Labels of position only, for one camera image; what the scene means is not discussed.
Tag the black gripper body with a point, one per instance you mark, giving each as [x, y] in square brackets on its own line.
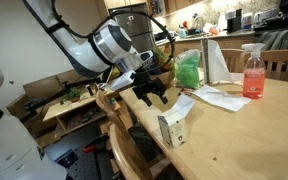
[144, 84]

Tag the green snack bag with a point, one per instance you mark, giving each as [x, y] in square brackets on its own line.
[163, 60]

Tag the pink spray bottle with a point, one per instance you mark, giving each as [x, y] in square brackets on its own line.
[254, 72]

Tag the wooden chair behind table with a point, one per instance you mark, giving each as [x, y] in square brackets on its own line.
[276, 62]

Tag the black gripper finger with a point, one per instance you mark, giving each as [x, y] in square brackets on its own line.
[147, 101]
[163, 98]

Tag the low wooden coffee table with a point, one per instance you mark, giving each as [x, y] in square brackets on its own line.
[75, 114]

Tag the white paper napkin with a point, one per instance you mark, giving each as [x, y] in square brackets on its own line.
[221, 98]

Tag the small dark tea packet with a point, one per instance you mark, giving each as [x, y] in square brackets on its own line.
[186, 91]

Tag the green plastic bag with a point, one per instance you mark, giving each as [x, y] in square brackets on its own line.
[186, 69]

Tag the black coffee maker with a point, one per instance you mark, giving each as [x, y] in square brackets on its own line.
[233, 18]

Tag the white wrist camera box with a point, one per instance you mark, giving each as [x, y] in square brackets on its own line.
[122, 81]

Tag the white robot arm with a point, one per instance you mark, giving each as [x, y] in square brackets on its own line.
[21, 158]

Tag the white paper towel roll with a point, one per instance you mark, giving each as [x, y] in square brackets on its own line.
[221, 65]

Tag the black camera arm mount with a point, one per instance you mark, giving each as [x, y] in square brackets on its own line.
[46, 90]

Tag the stainless steel refrigerator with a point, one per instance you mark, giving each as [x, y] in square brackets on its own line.
[137, 26]

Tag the brown sofa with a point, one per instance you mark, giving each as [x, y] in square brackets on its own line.
[43, 132]

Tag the wooden chair near table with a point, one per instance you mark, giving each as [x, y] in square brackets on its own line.
[128, 157]

